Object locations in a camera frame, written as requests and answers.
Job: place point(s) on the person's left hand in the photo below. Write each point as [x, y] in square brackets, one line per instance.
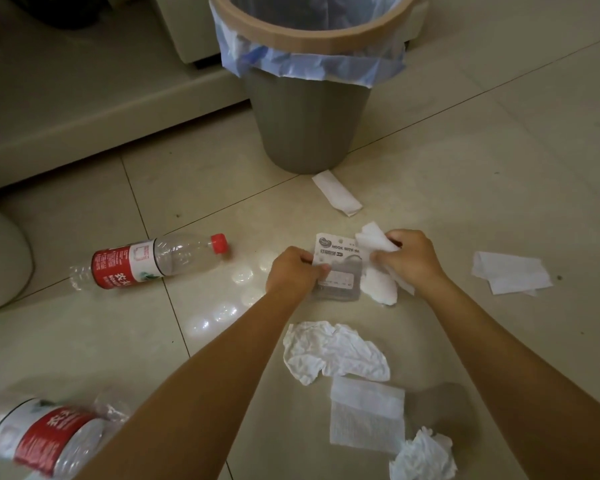
[290, 272]

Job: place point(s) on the person's right hand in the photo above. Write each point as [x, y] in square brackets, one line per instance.
[415, 259]

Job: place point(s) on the person's right thumb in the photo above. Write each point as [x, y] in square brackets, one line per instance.
[381, 255]

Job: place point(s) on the person's left thumb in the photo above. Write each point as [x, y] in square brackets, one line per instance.
[321, 271]

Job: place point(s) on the clear hook blister package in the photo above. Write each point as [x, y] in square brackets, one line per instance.
[342, 254]

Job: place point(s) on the white tissue sheet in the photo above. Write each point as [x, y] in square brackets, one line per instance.
[380, 289]

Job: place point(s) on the person's right forearm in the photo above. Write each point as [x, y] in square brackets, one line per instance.
[520, 369]

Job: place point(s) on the person's left forearm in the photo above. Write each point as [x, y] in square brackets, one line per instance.
[200, 384]

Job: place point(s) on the narrow folded white paper strip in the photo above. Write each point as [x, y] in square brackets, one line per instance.
[336, 192]

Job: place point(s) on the large crumpled white tissue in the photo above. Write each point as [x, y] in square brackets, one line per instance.
[330, 352]

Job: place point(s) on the folded white tissue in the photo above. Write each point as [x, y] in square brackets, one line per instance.
[510, 274]

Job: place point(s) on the grey trash bin tan rim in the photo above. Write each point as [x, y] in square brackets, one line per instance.
[307, 124]

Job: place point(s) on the flat square white tissue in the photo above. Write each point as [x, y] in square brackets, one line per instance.
[365, 419]

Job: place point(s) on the clear bottle with red cap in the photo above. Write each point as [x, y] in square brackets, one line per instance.
[130, 264]

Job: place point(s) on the small crumpled tissue ball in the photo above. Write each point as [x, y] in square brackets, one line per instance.
[422, 457]

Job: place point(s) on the blue white bin liner bag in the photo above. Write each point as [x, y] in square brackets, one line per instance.
[300, 62]

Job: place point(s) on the beige cabinet block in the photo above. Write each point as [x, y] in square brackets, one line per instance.
[190, 24]

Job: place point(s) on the beige furniture base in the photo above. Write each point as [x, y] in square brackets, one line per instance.
[80, 104]

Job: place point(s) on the white rounded object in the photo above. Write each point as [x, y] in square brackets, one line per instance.
[2, 259]

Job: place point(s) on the crushed clear bottle red label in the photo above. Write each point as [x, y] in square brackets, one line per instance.
[45, 434]

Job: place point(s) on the dark object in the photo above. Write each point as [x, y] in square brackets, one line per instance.
[55, 8]

